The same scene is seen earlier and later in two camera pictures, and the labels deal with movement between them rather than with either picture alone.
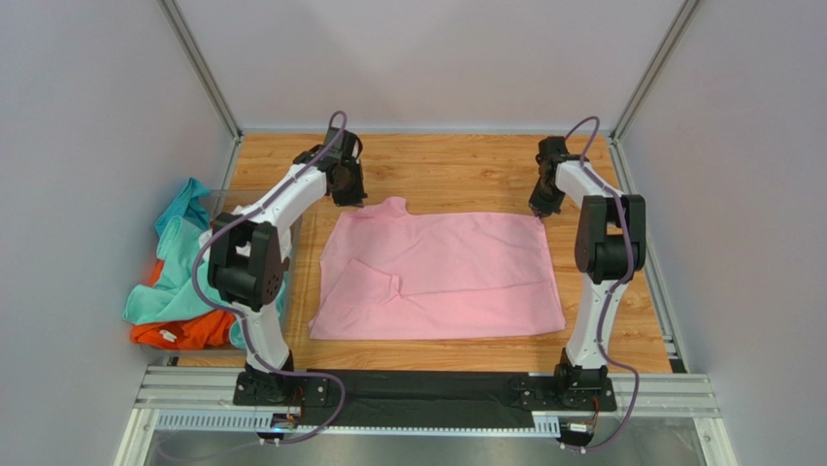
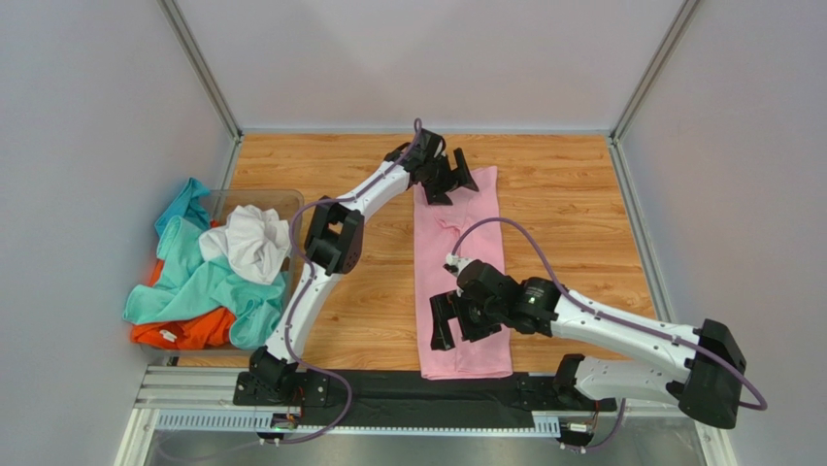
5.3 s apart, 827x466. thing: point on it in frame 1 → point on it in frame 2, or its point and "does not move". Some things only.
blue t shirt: x=187 y=206 does not move
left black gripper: x=356 y=197 → x=461 y=176
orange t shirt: x=208 y=331 does not move
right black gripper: x=543 y=197 → x=456 y=321
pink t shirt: x=388 y=274 → x=471 y=224
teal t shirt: x=172 y=295 does not move
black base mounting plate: x=421 y=398 does not move
